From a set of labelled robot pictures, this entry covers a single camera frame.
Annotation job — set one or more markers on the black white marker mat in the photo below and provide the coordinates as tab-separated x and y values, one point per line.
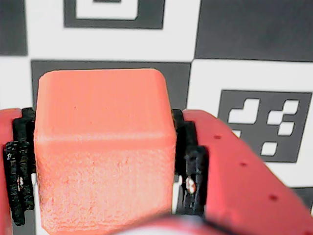
220	24

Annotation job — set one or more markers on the orange cube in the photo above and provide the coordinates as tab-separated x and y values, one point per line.
102	147

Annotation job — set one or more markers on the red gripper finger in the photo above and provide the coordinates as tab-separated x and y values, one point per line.
239	183
7	171

